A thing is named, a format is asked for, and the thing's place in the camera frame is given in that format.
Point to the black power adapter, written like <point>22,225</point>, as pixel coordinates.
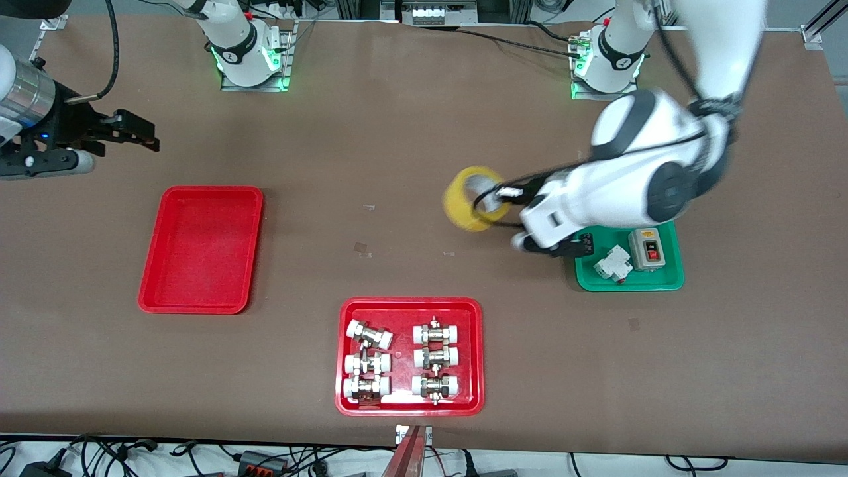
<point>46,470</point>

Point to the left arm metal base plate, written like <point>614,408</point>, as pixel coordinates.
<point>629,96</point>

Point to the green plastic tray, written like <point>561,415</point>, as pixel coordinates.
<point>656,281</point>

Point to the silver aluminium frame profile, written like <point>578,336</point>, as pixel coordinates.
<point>816,30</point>
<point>54,24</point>

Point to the yellow tape roll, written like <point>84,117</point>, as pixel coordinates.
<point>457,205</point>

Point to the grey switch box red button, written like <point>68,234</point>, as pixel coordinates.
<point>646,262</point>

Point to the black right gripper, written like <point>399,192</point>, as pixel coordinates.
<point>68,120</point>

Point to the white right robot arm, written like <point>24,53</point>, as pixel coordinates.
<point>232,33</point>

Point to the grey white power strip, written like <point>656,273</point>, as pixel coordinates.
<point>434,14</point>

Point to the white-capped metal pipe fitting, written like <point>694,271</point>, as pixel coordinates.
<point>435,385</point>
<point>437,333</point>
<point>364,387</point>
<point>368,334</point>
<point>364,363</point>
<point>436,358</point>

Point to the black terminal block orange levers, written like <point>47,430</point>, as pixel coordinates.
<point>255,458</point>

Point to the white circuit breaker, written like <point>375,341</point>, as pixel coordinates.
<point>613,265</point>

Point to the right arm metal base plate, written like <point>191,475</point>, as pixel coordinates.
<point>289,59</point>

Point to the red grey aluminium bar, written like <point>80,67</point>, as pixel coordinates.
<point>407,457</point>

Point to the small white bracket tag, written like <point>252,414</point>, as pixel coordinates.
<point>399,434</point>

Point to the red plastic tray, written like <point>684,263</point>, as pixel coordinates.
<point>404,311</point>
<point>199,252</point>

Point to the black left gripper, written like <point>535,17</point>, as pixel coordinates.
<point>505,193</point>

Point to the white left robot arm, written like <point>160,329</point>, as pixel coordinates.
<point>629,192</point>

